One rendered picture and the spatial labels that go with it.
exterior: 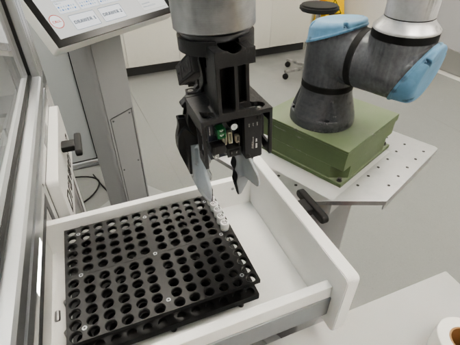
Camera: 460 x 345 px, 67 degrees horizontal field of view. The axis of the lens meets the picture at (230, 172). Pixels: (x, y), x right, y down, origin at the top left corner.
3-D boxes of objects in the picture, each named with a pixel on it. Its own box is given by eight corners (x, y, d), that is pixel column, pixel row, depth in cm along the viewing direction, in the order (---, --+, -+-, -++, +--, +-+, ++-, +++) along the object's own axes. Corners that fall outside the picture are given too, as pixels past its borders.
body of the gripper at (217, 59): (204, 176, 34) (188, 53, 27) (183, 134, 41) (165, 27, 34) (274, 157, 36) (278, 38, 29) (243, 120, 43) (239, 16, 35)
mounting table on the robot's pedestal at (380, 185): (298, 127, 125) (301, 96, 118) (424, 182, 99) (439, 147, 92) (202, 182, 99) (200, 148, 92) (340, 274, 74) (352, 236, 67)
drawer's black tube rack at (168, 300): (213, 222, 60) (212, 192, 56) (257, 309, 46) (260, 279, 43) (75, 260, 53) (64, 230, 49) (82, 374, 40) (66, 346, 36)
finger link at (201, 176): (198, 229, 41) (201, 163, 36) (186, 198, 45) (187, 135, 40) (224, 224, 42) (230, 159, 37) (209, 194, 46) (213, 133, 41)
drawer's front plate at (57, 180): (71, 147, 82) (57, 104, 75) (77, 231, 60) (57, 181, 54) (63, 148, 81) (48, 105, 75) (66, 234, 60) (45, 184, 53)
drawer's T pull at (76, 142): (81, 137, 70) (79, 131, 69) (83, 156, 64) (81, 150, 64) (61, 140, 69) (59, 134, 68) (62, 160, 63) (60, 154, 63)
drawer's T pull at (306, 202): (301, 193, 56) (302, 186, 55) (328, 224, 50) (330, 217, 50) (281, 198, 55) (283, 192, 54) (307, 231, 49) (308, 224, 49)
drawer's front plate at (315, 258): (251, 196, 68) (254, 148, 61) (342, 328, 46) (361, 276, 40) (243, 198, 67) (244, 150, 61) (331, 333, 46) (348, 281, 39)
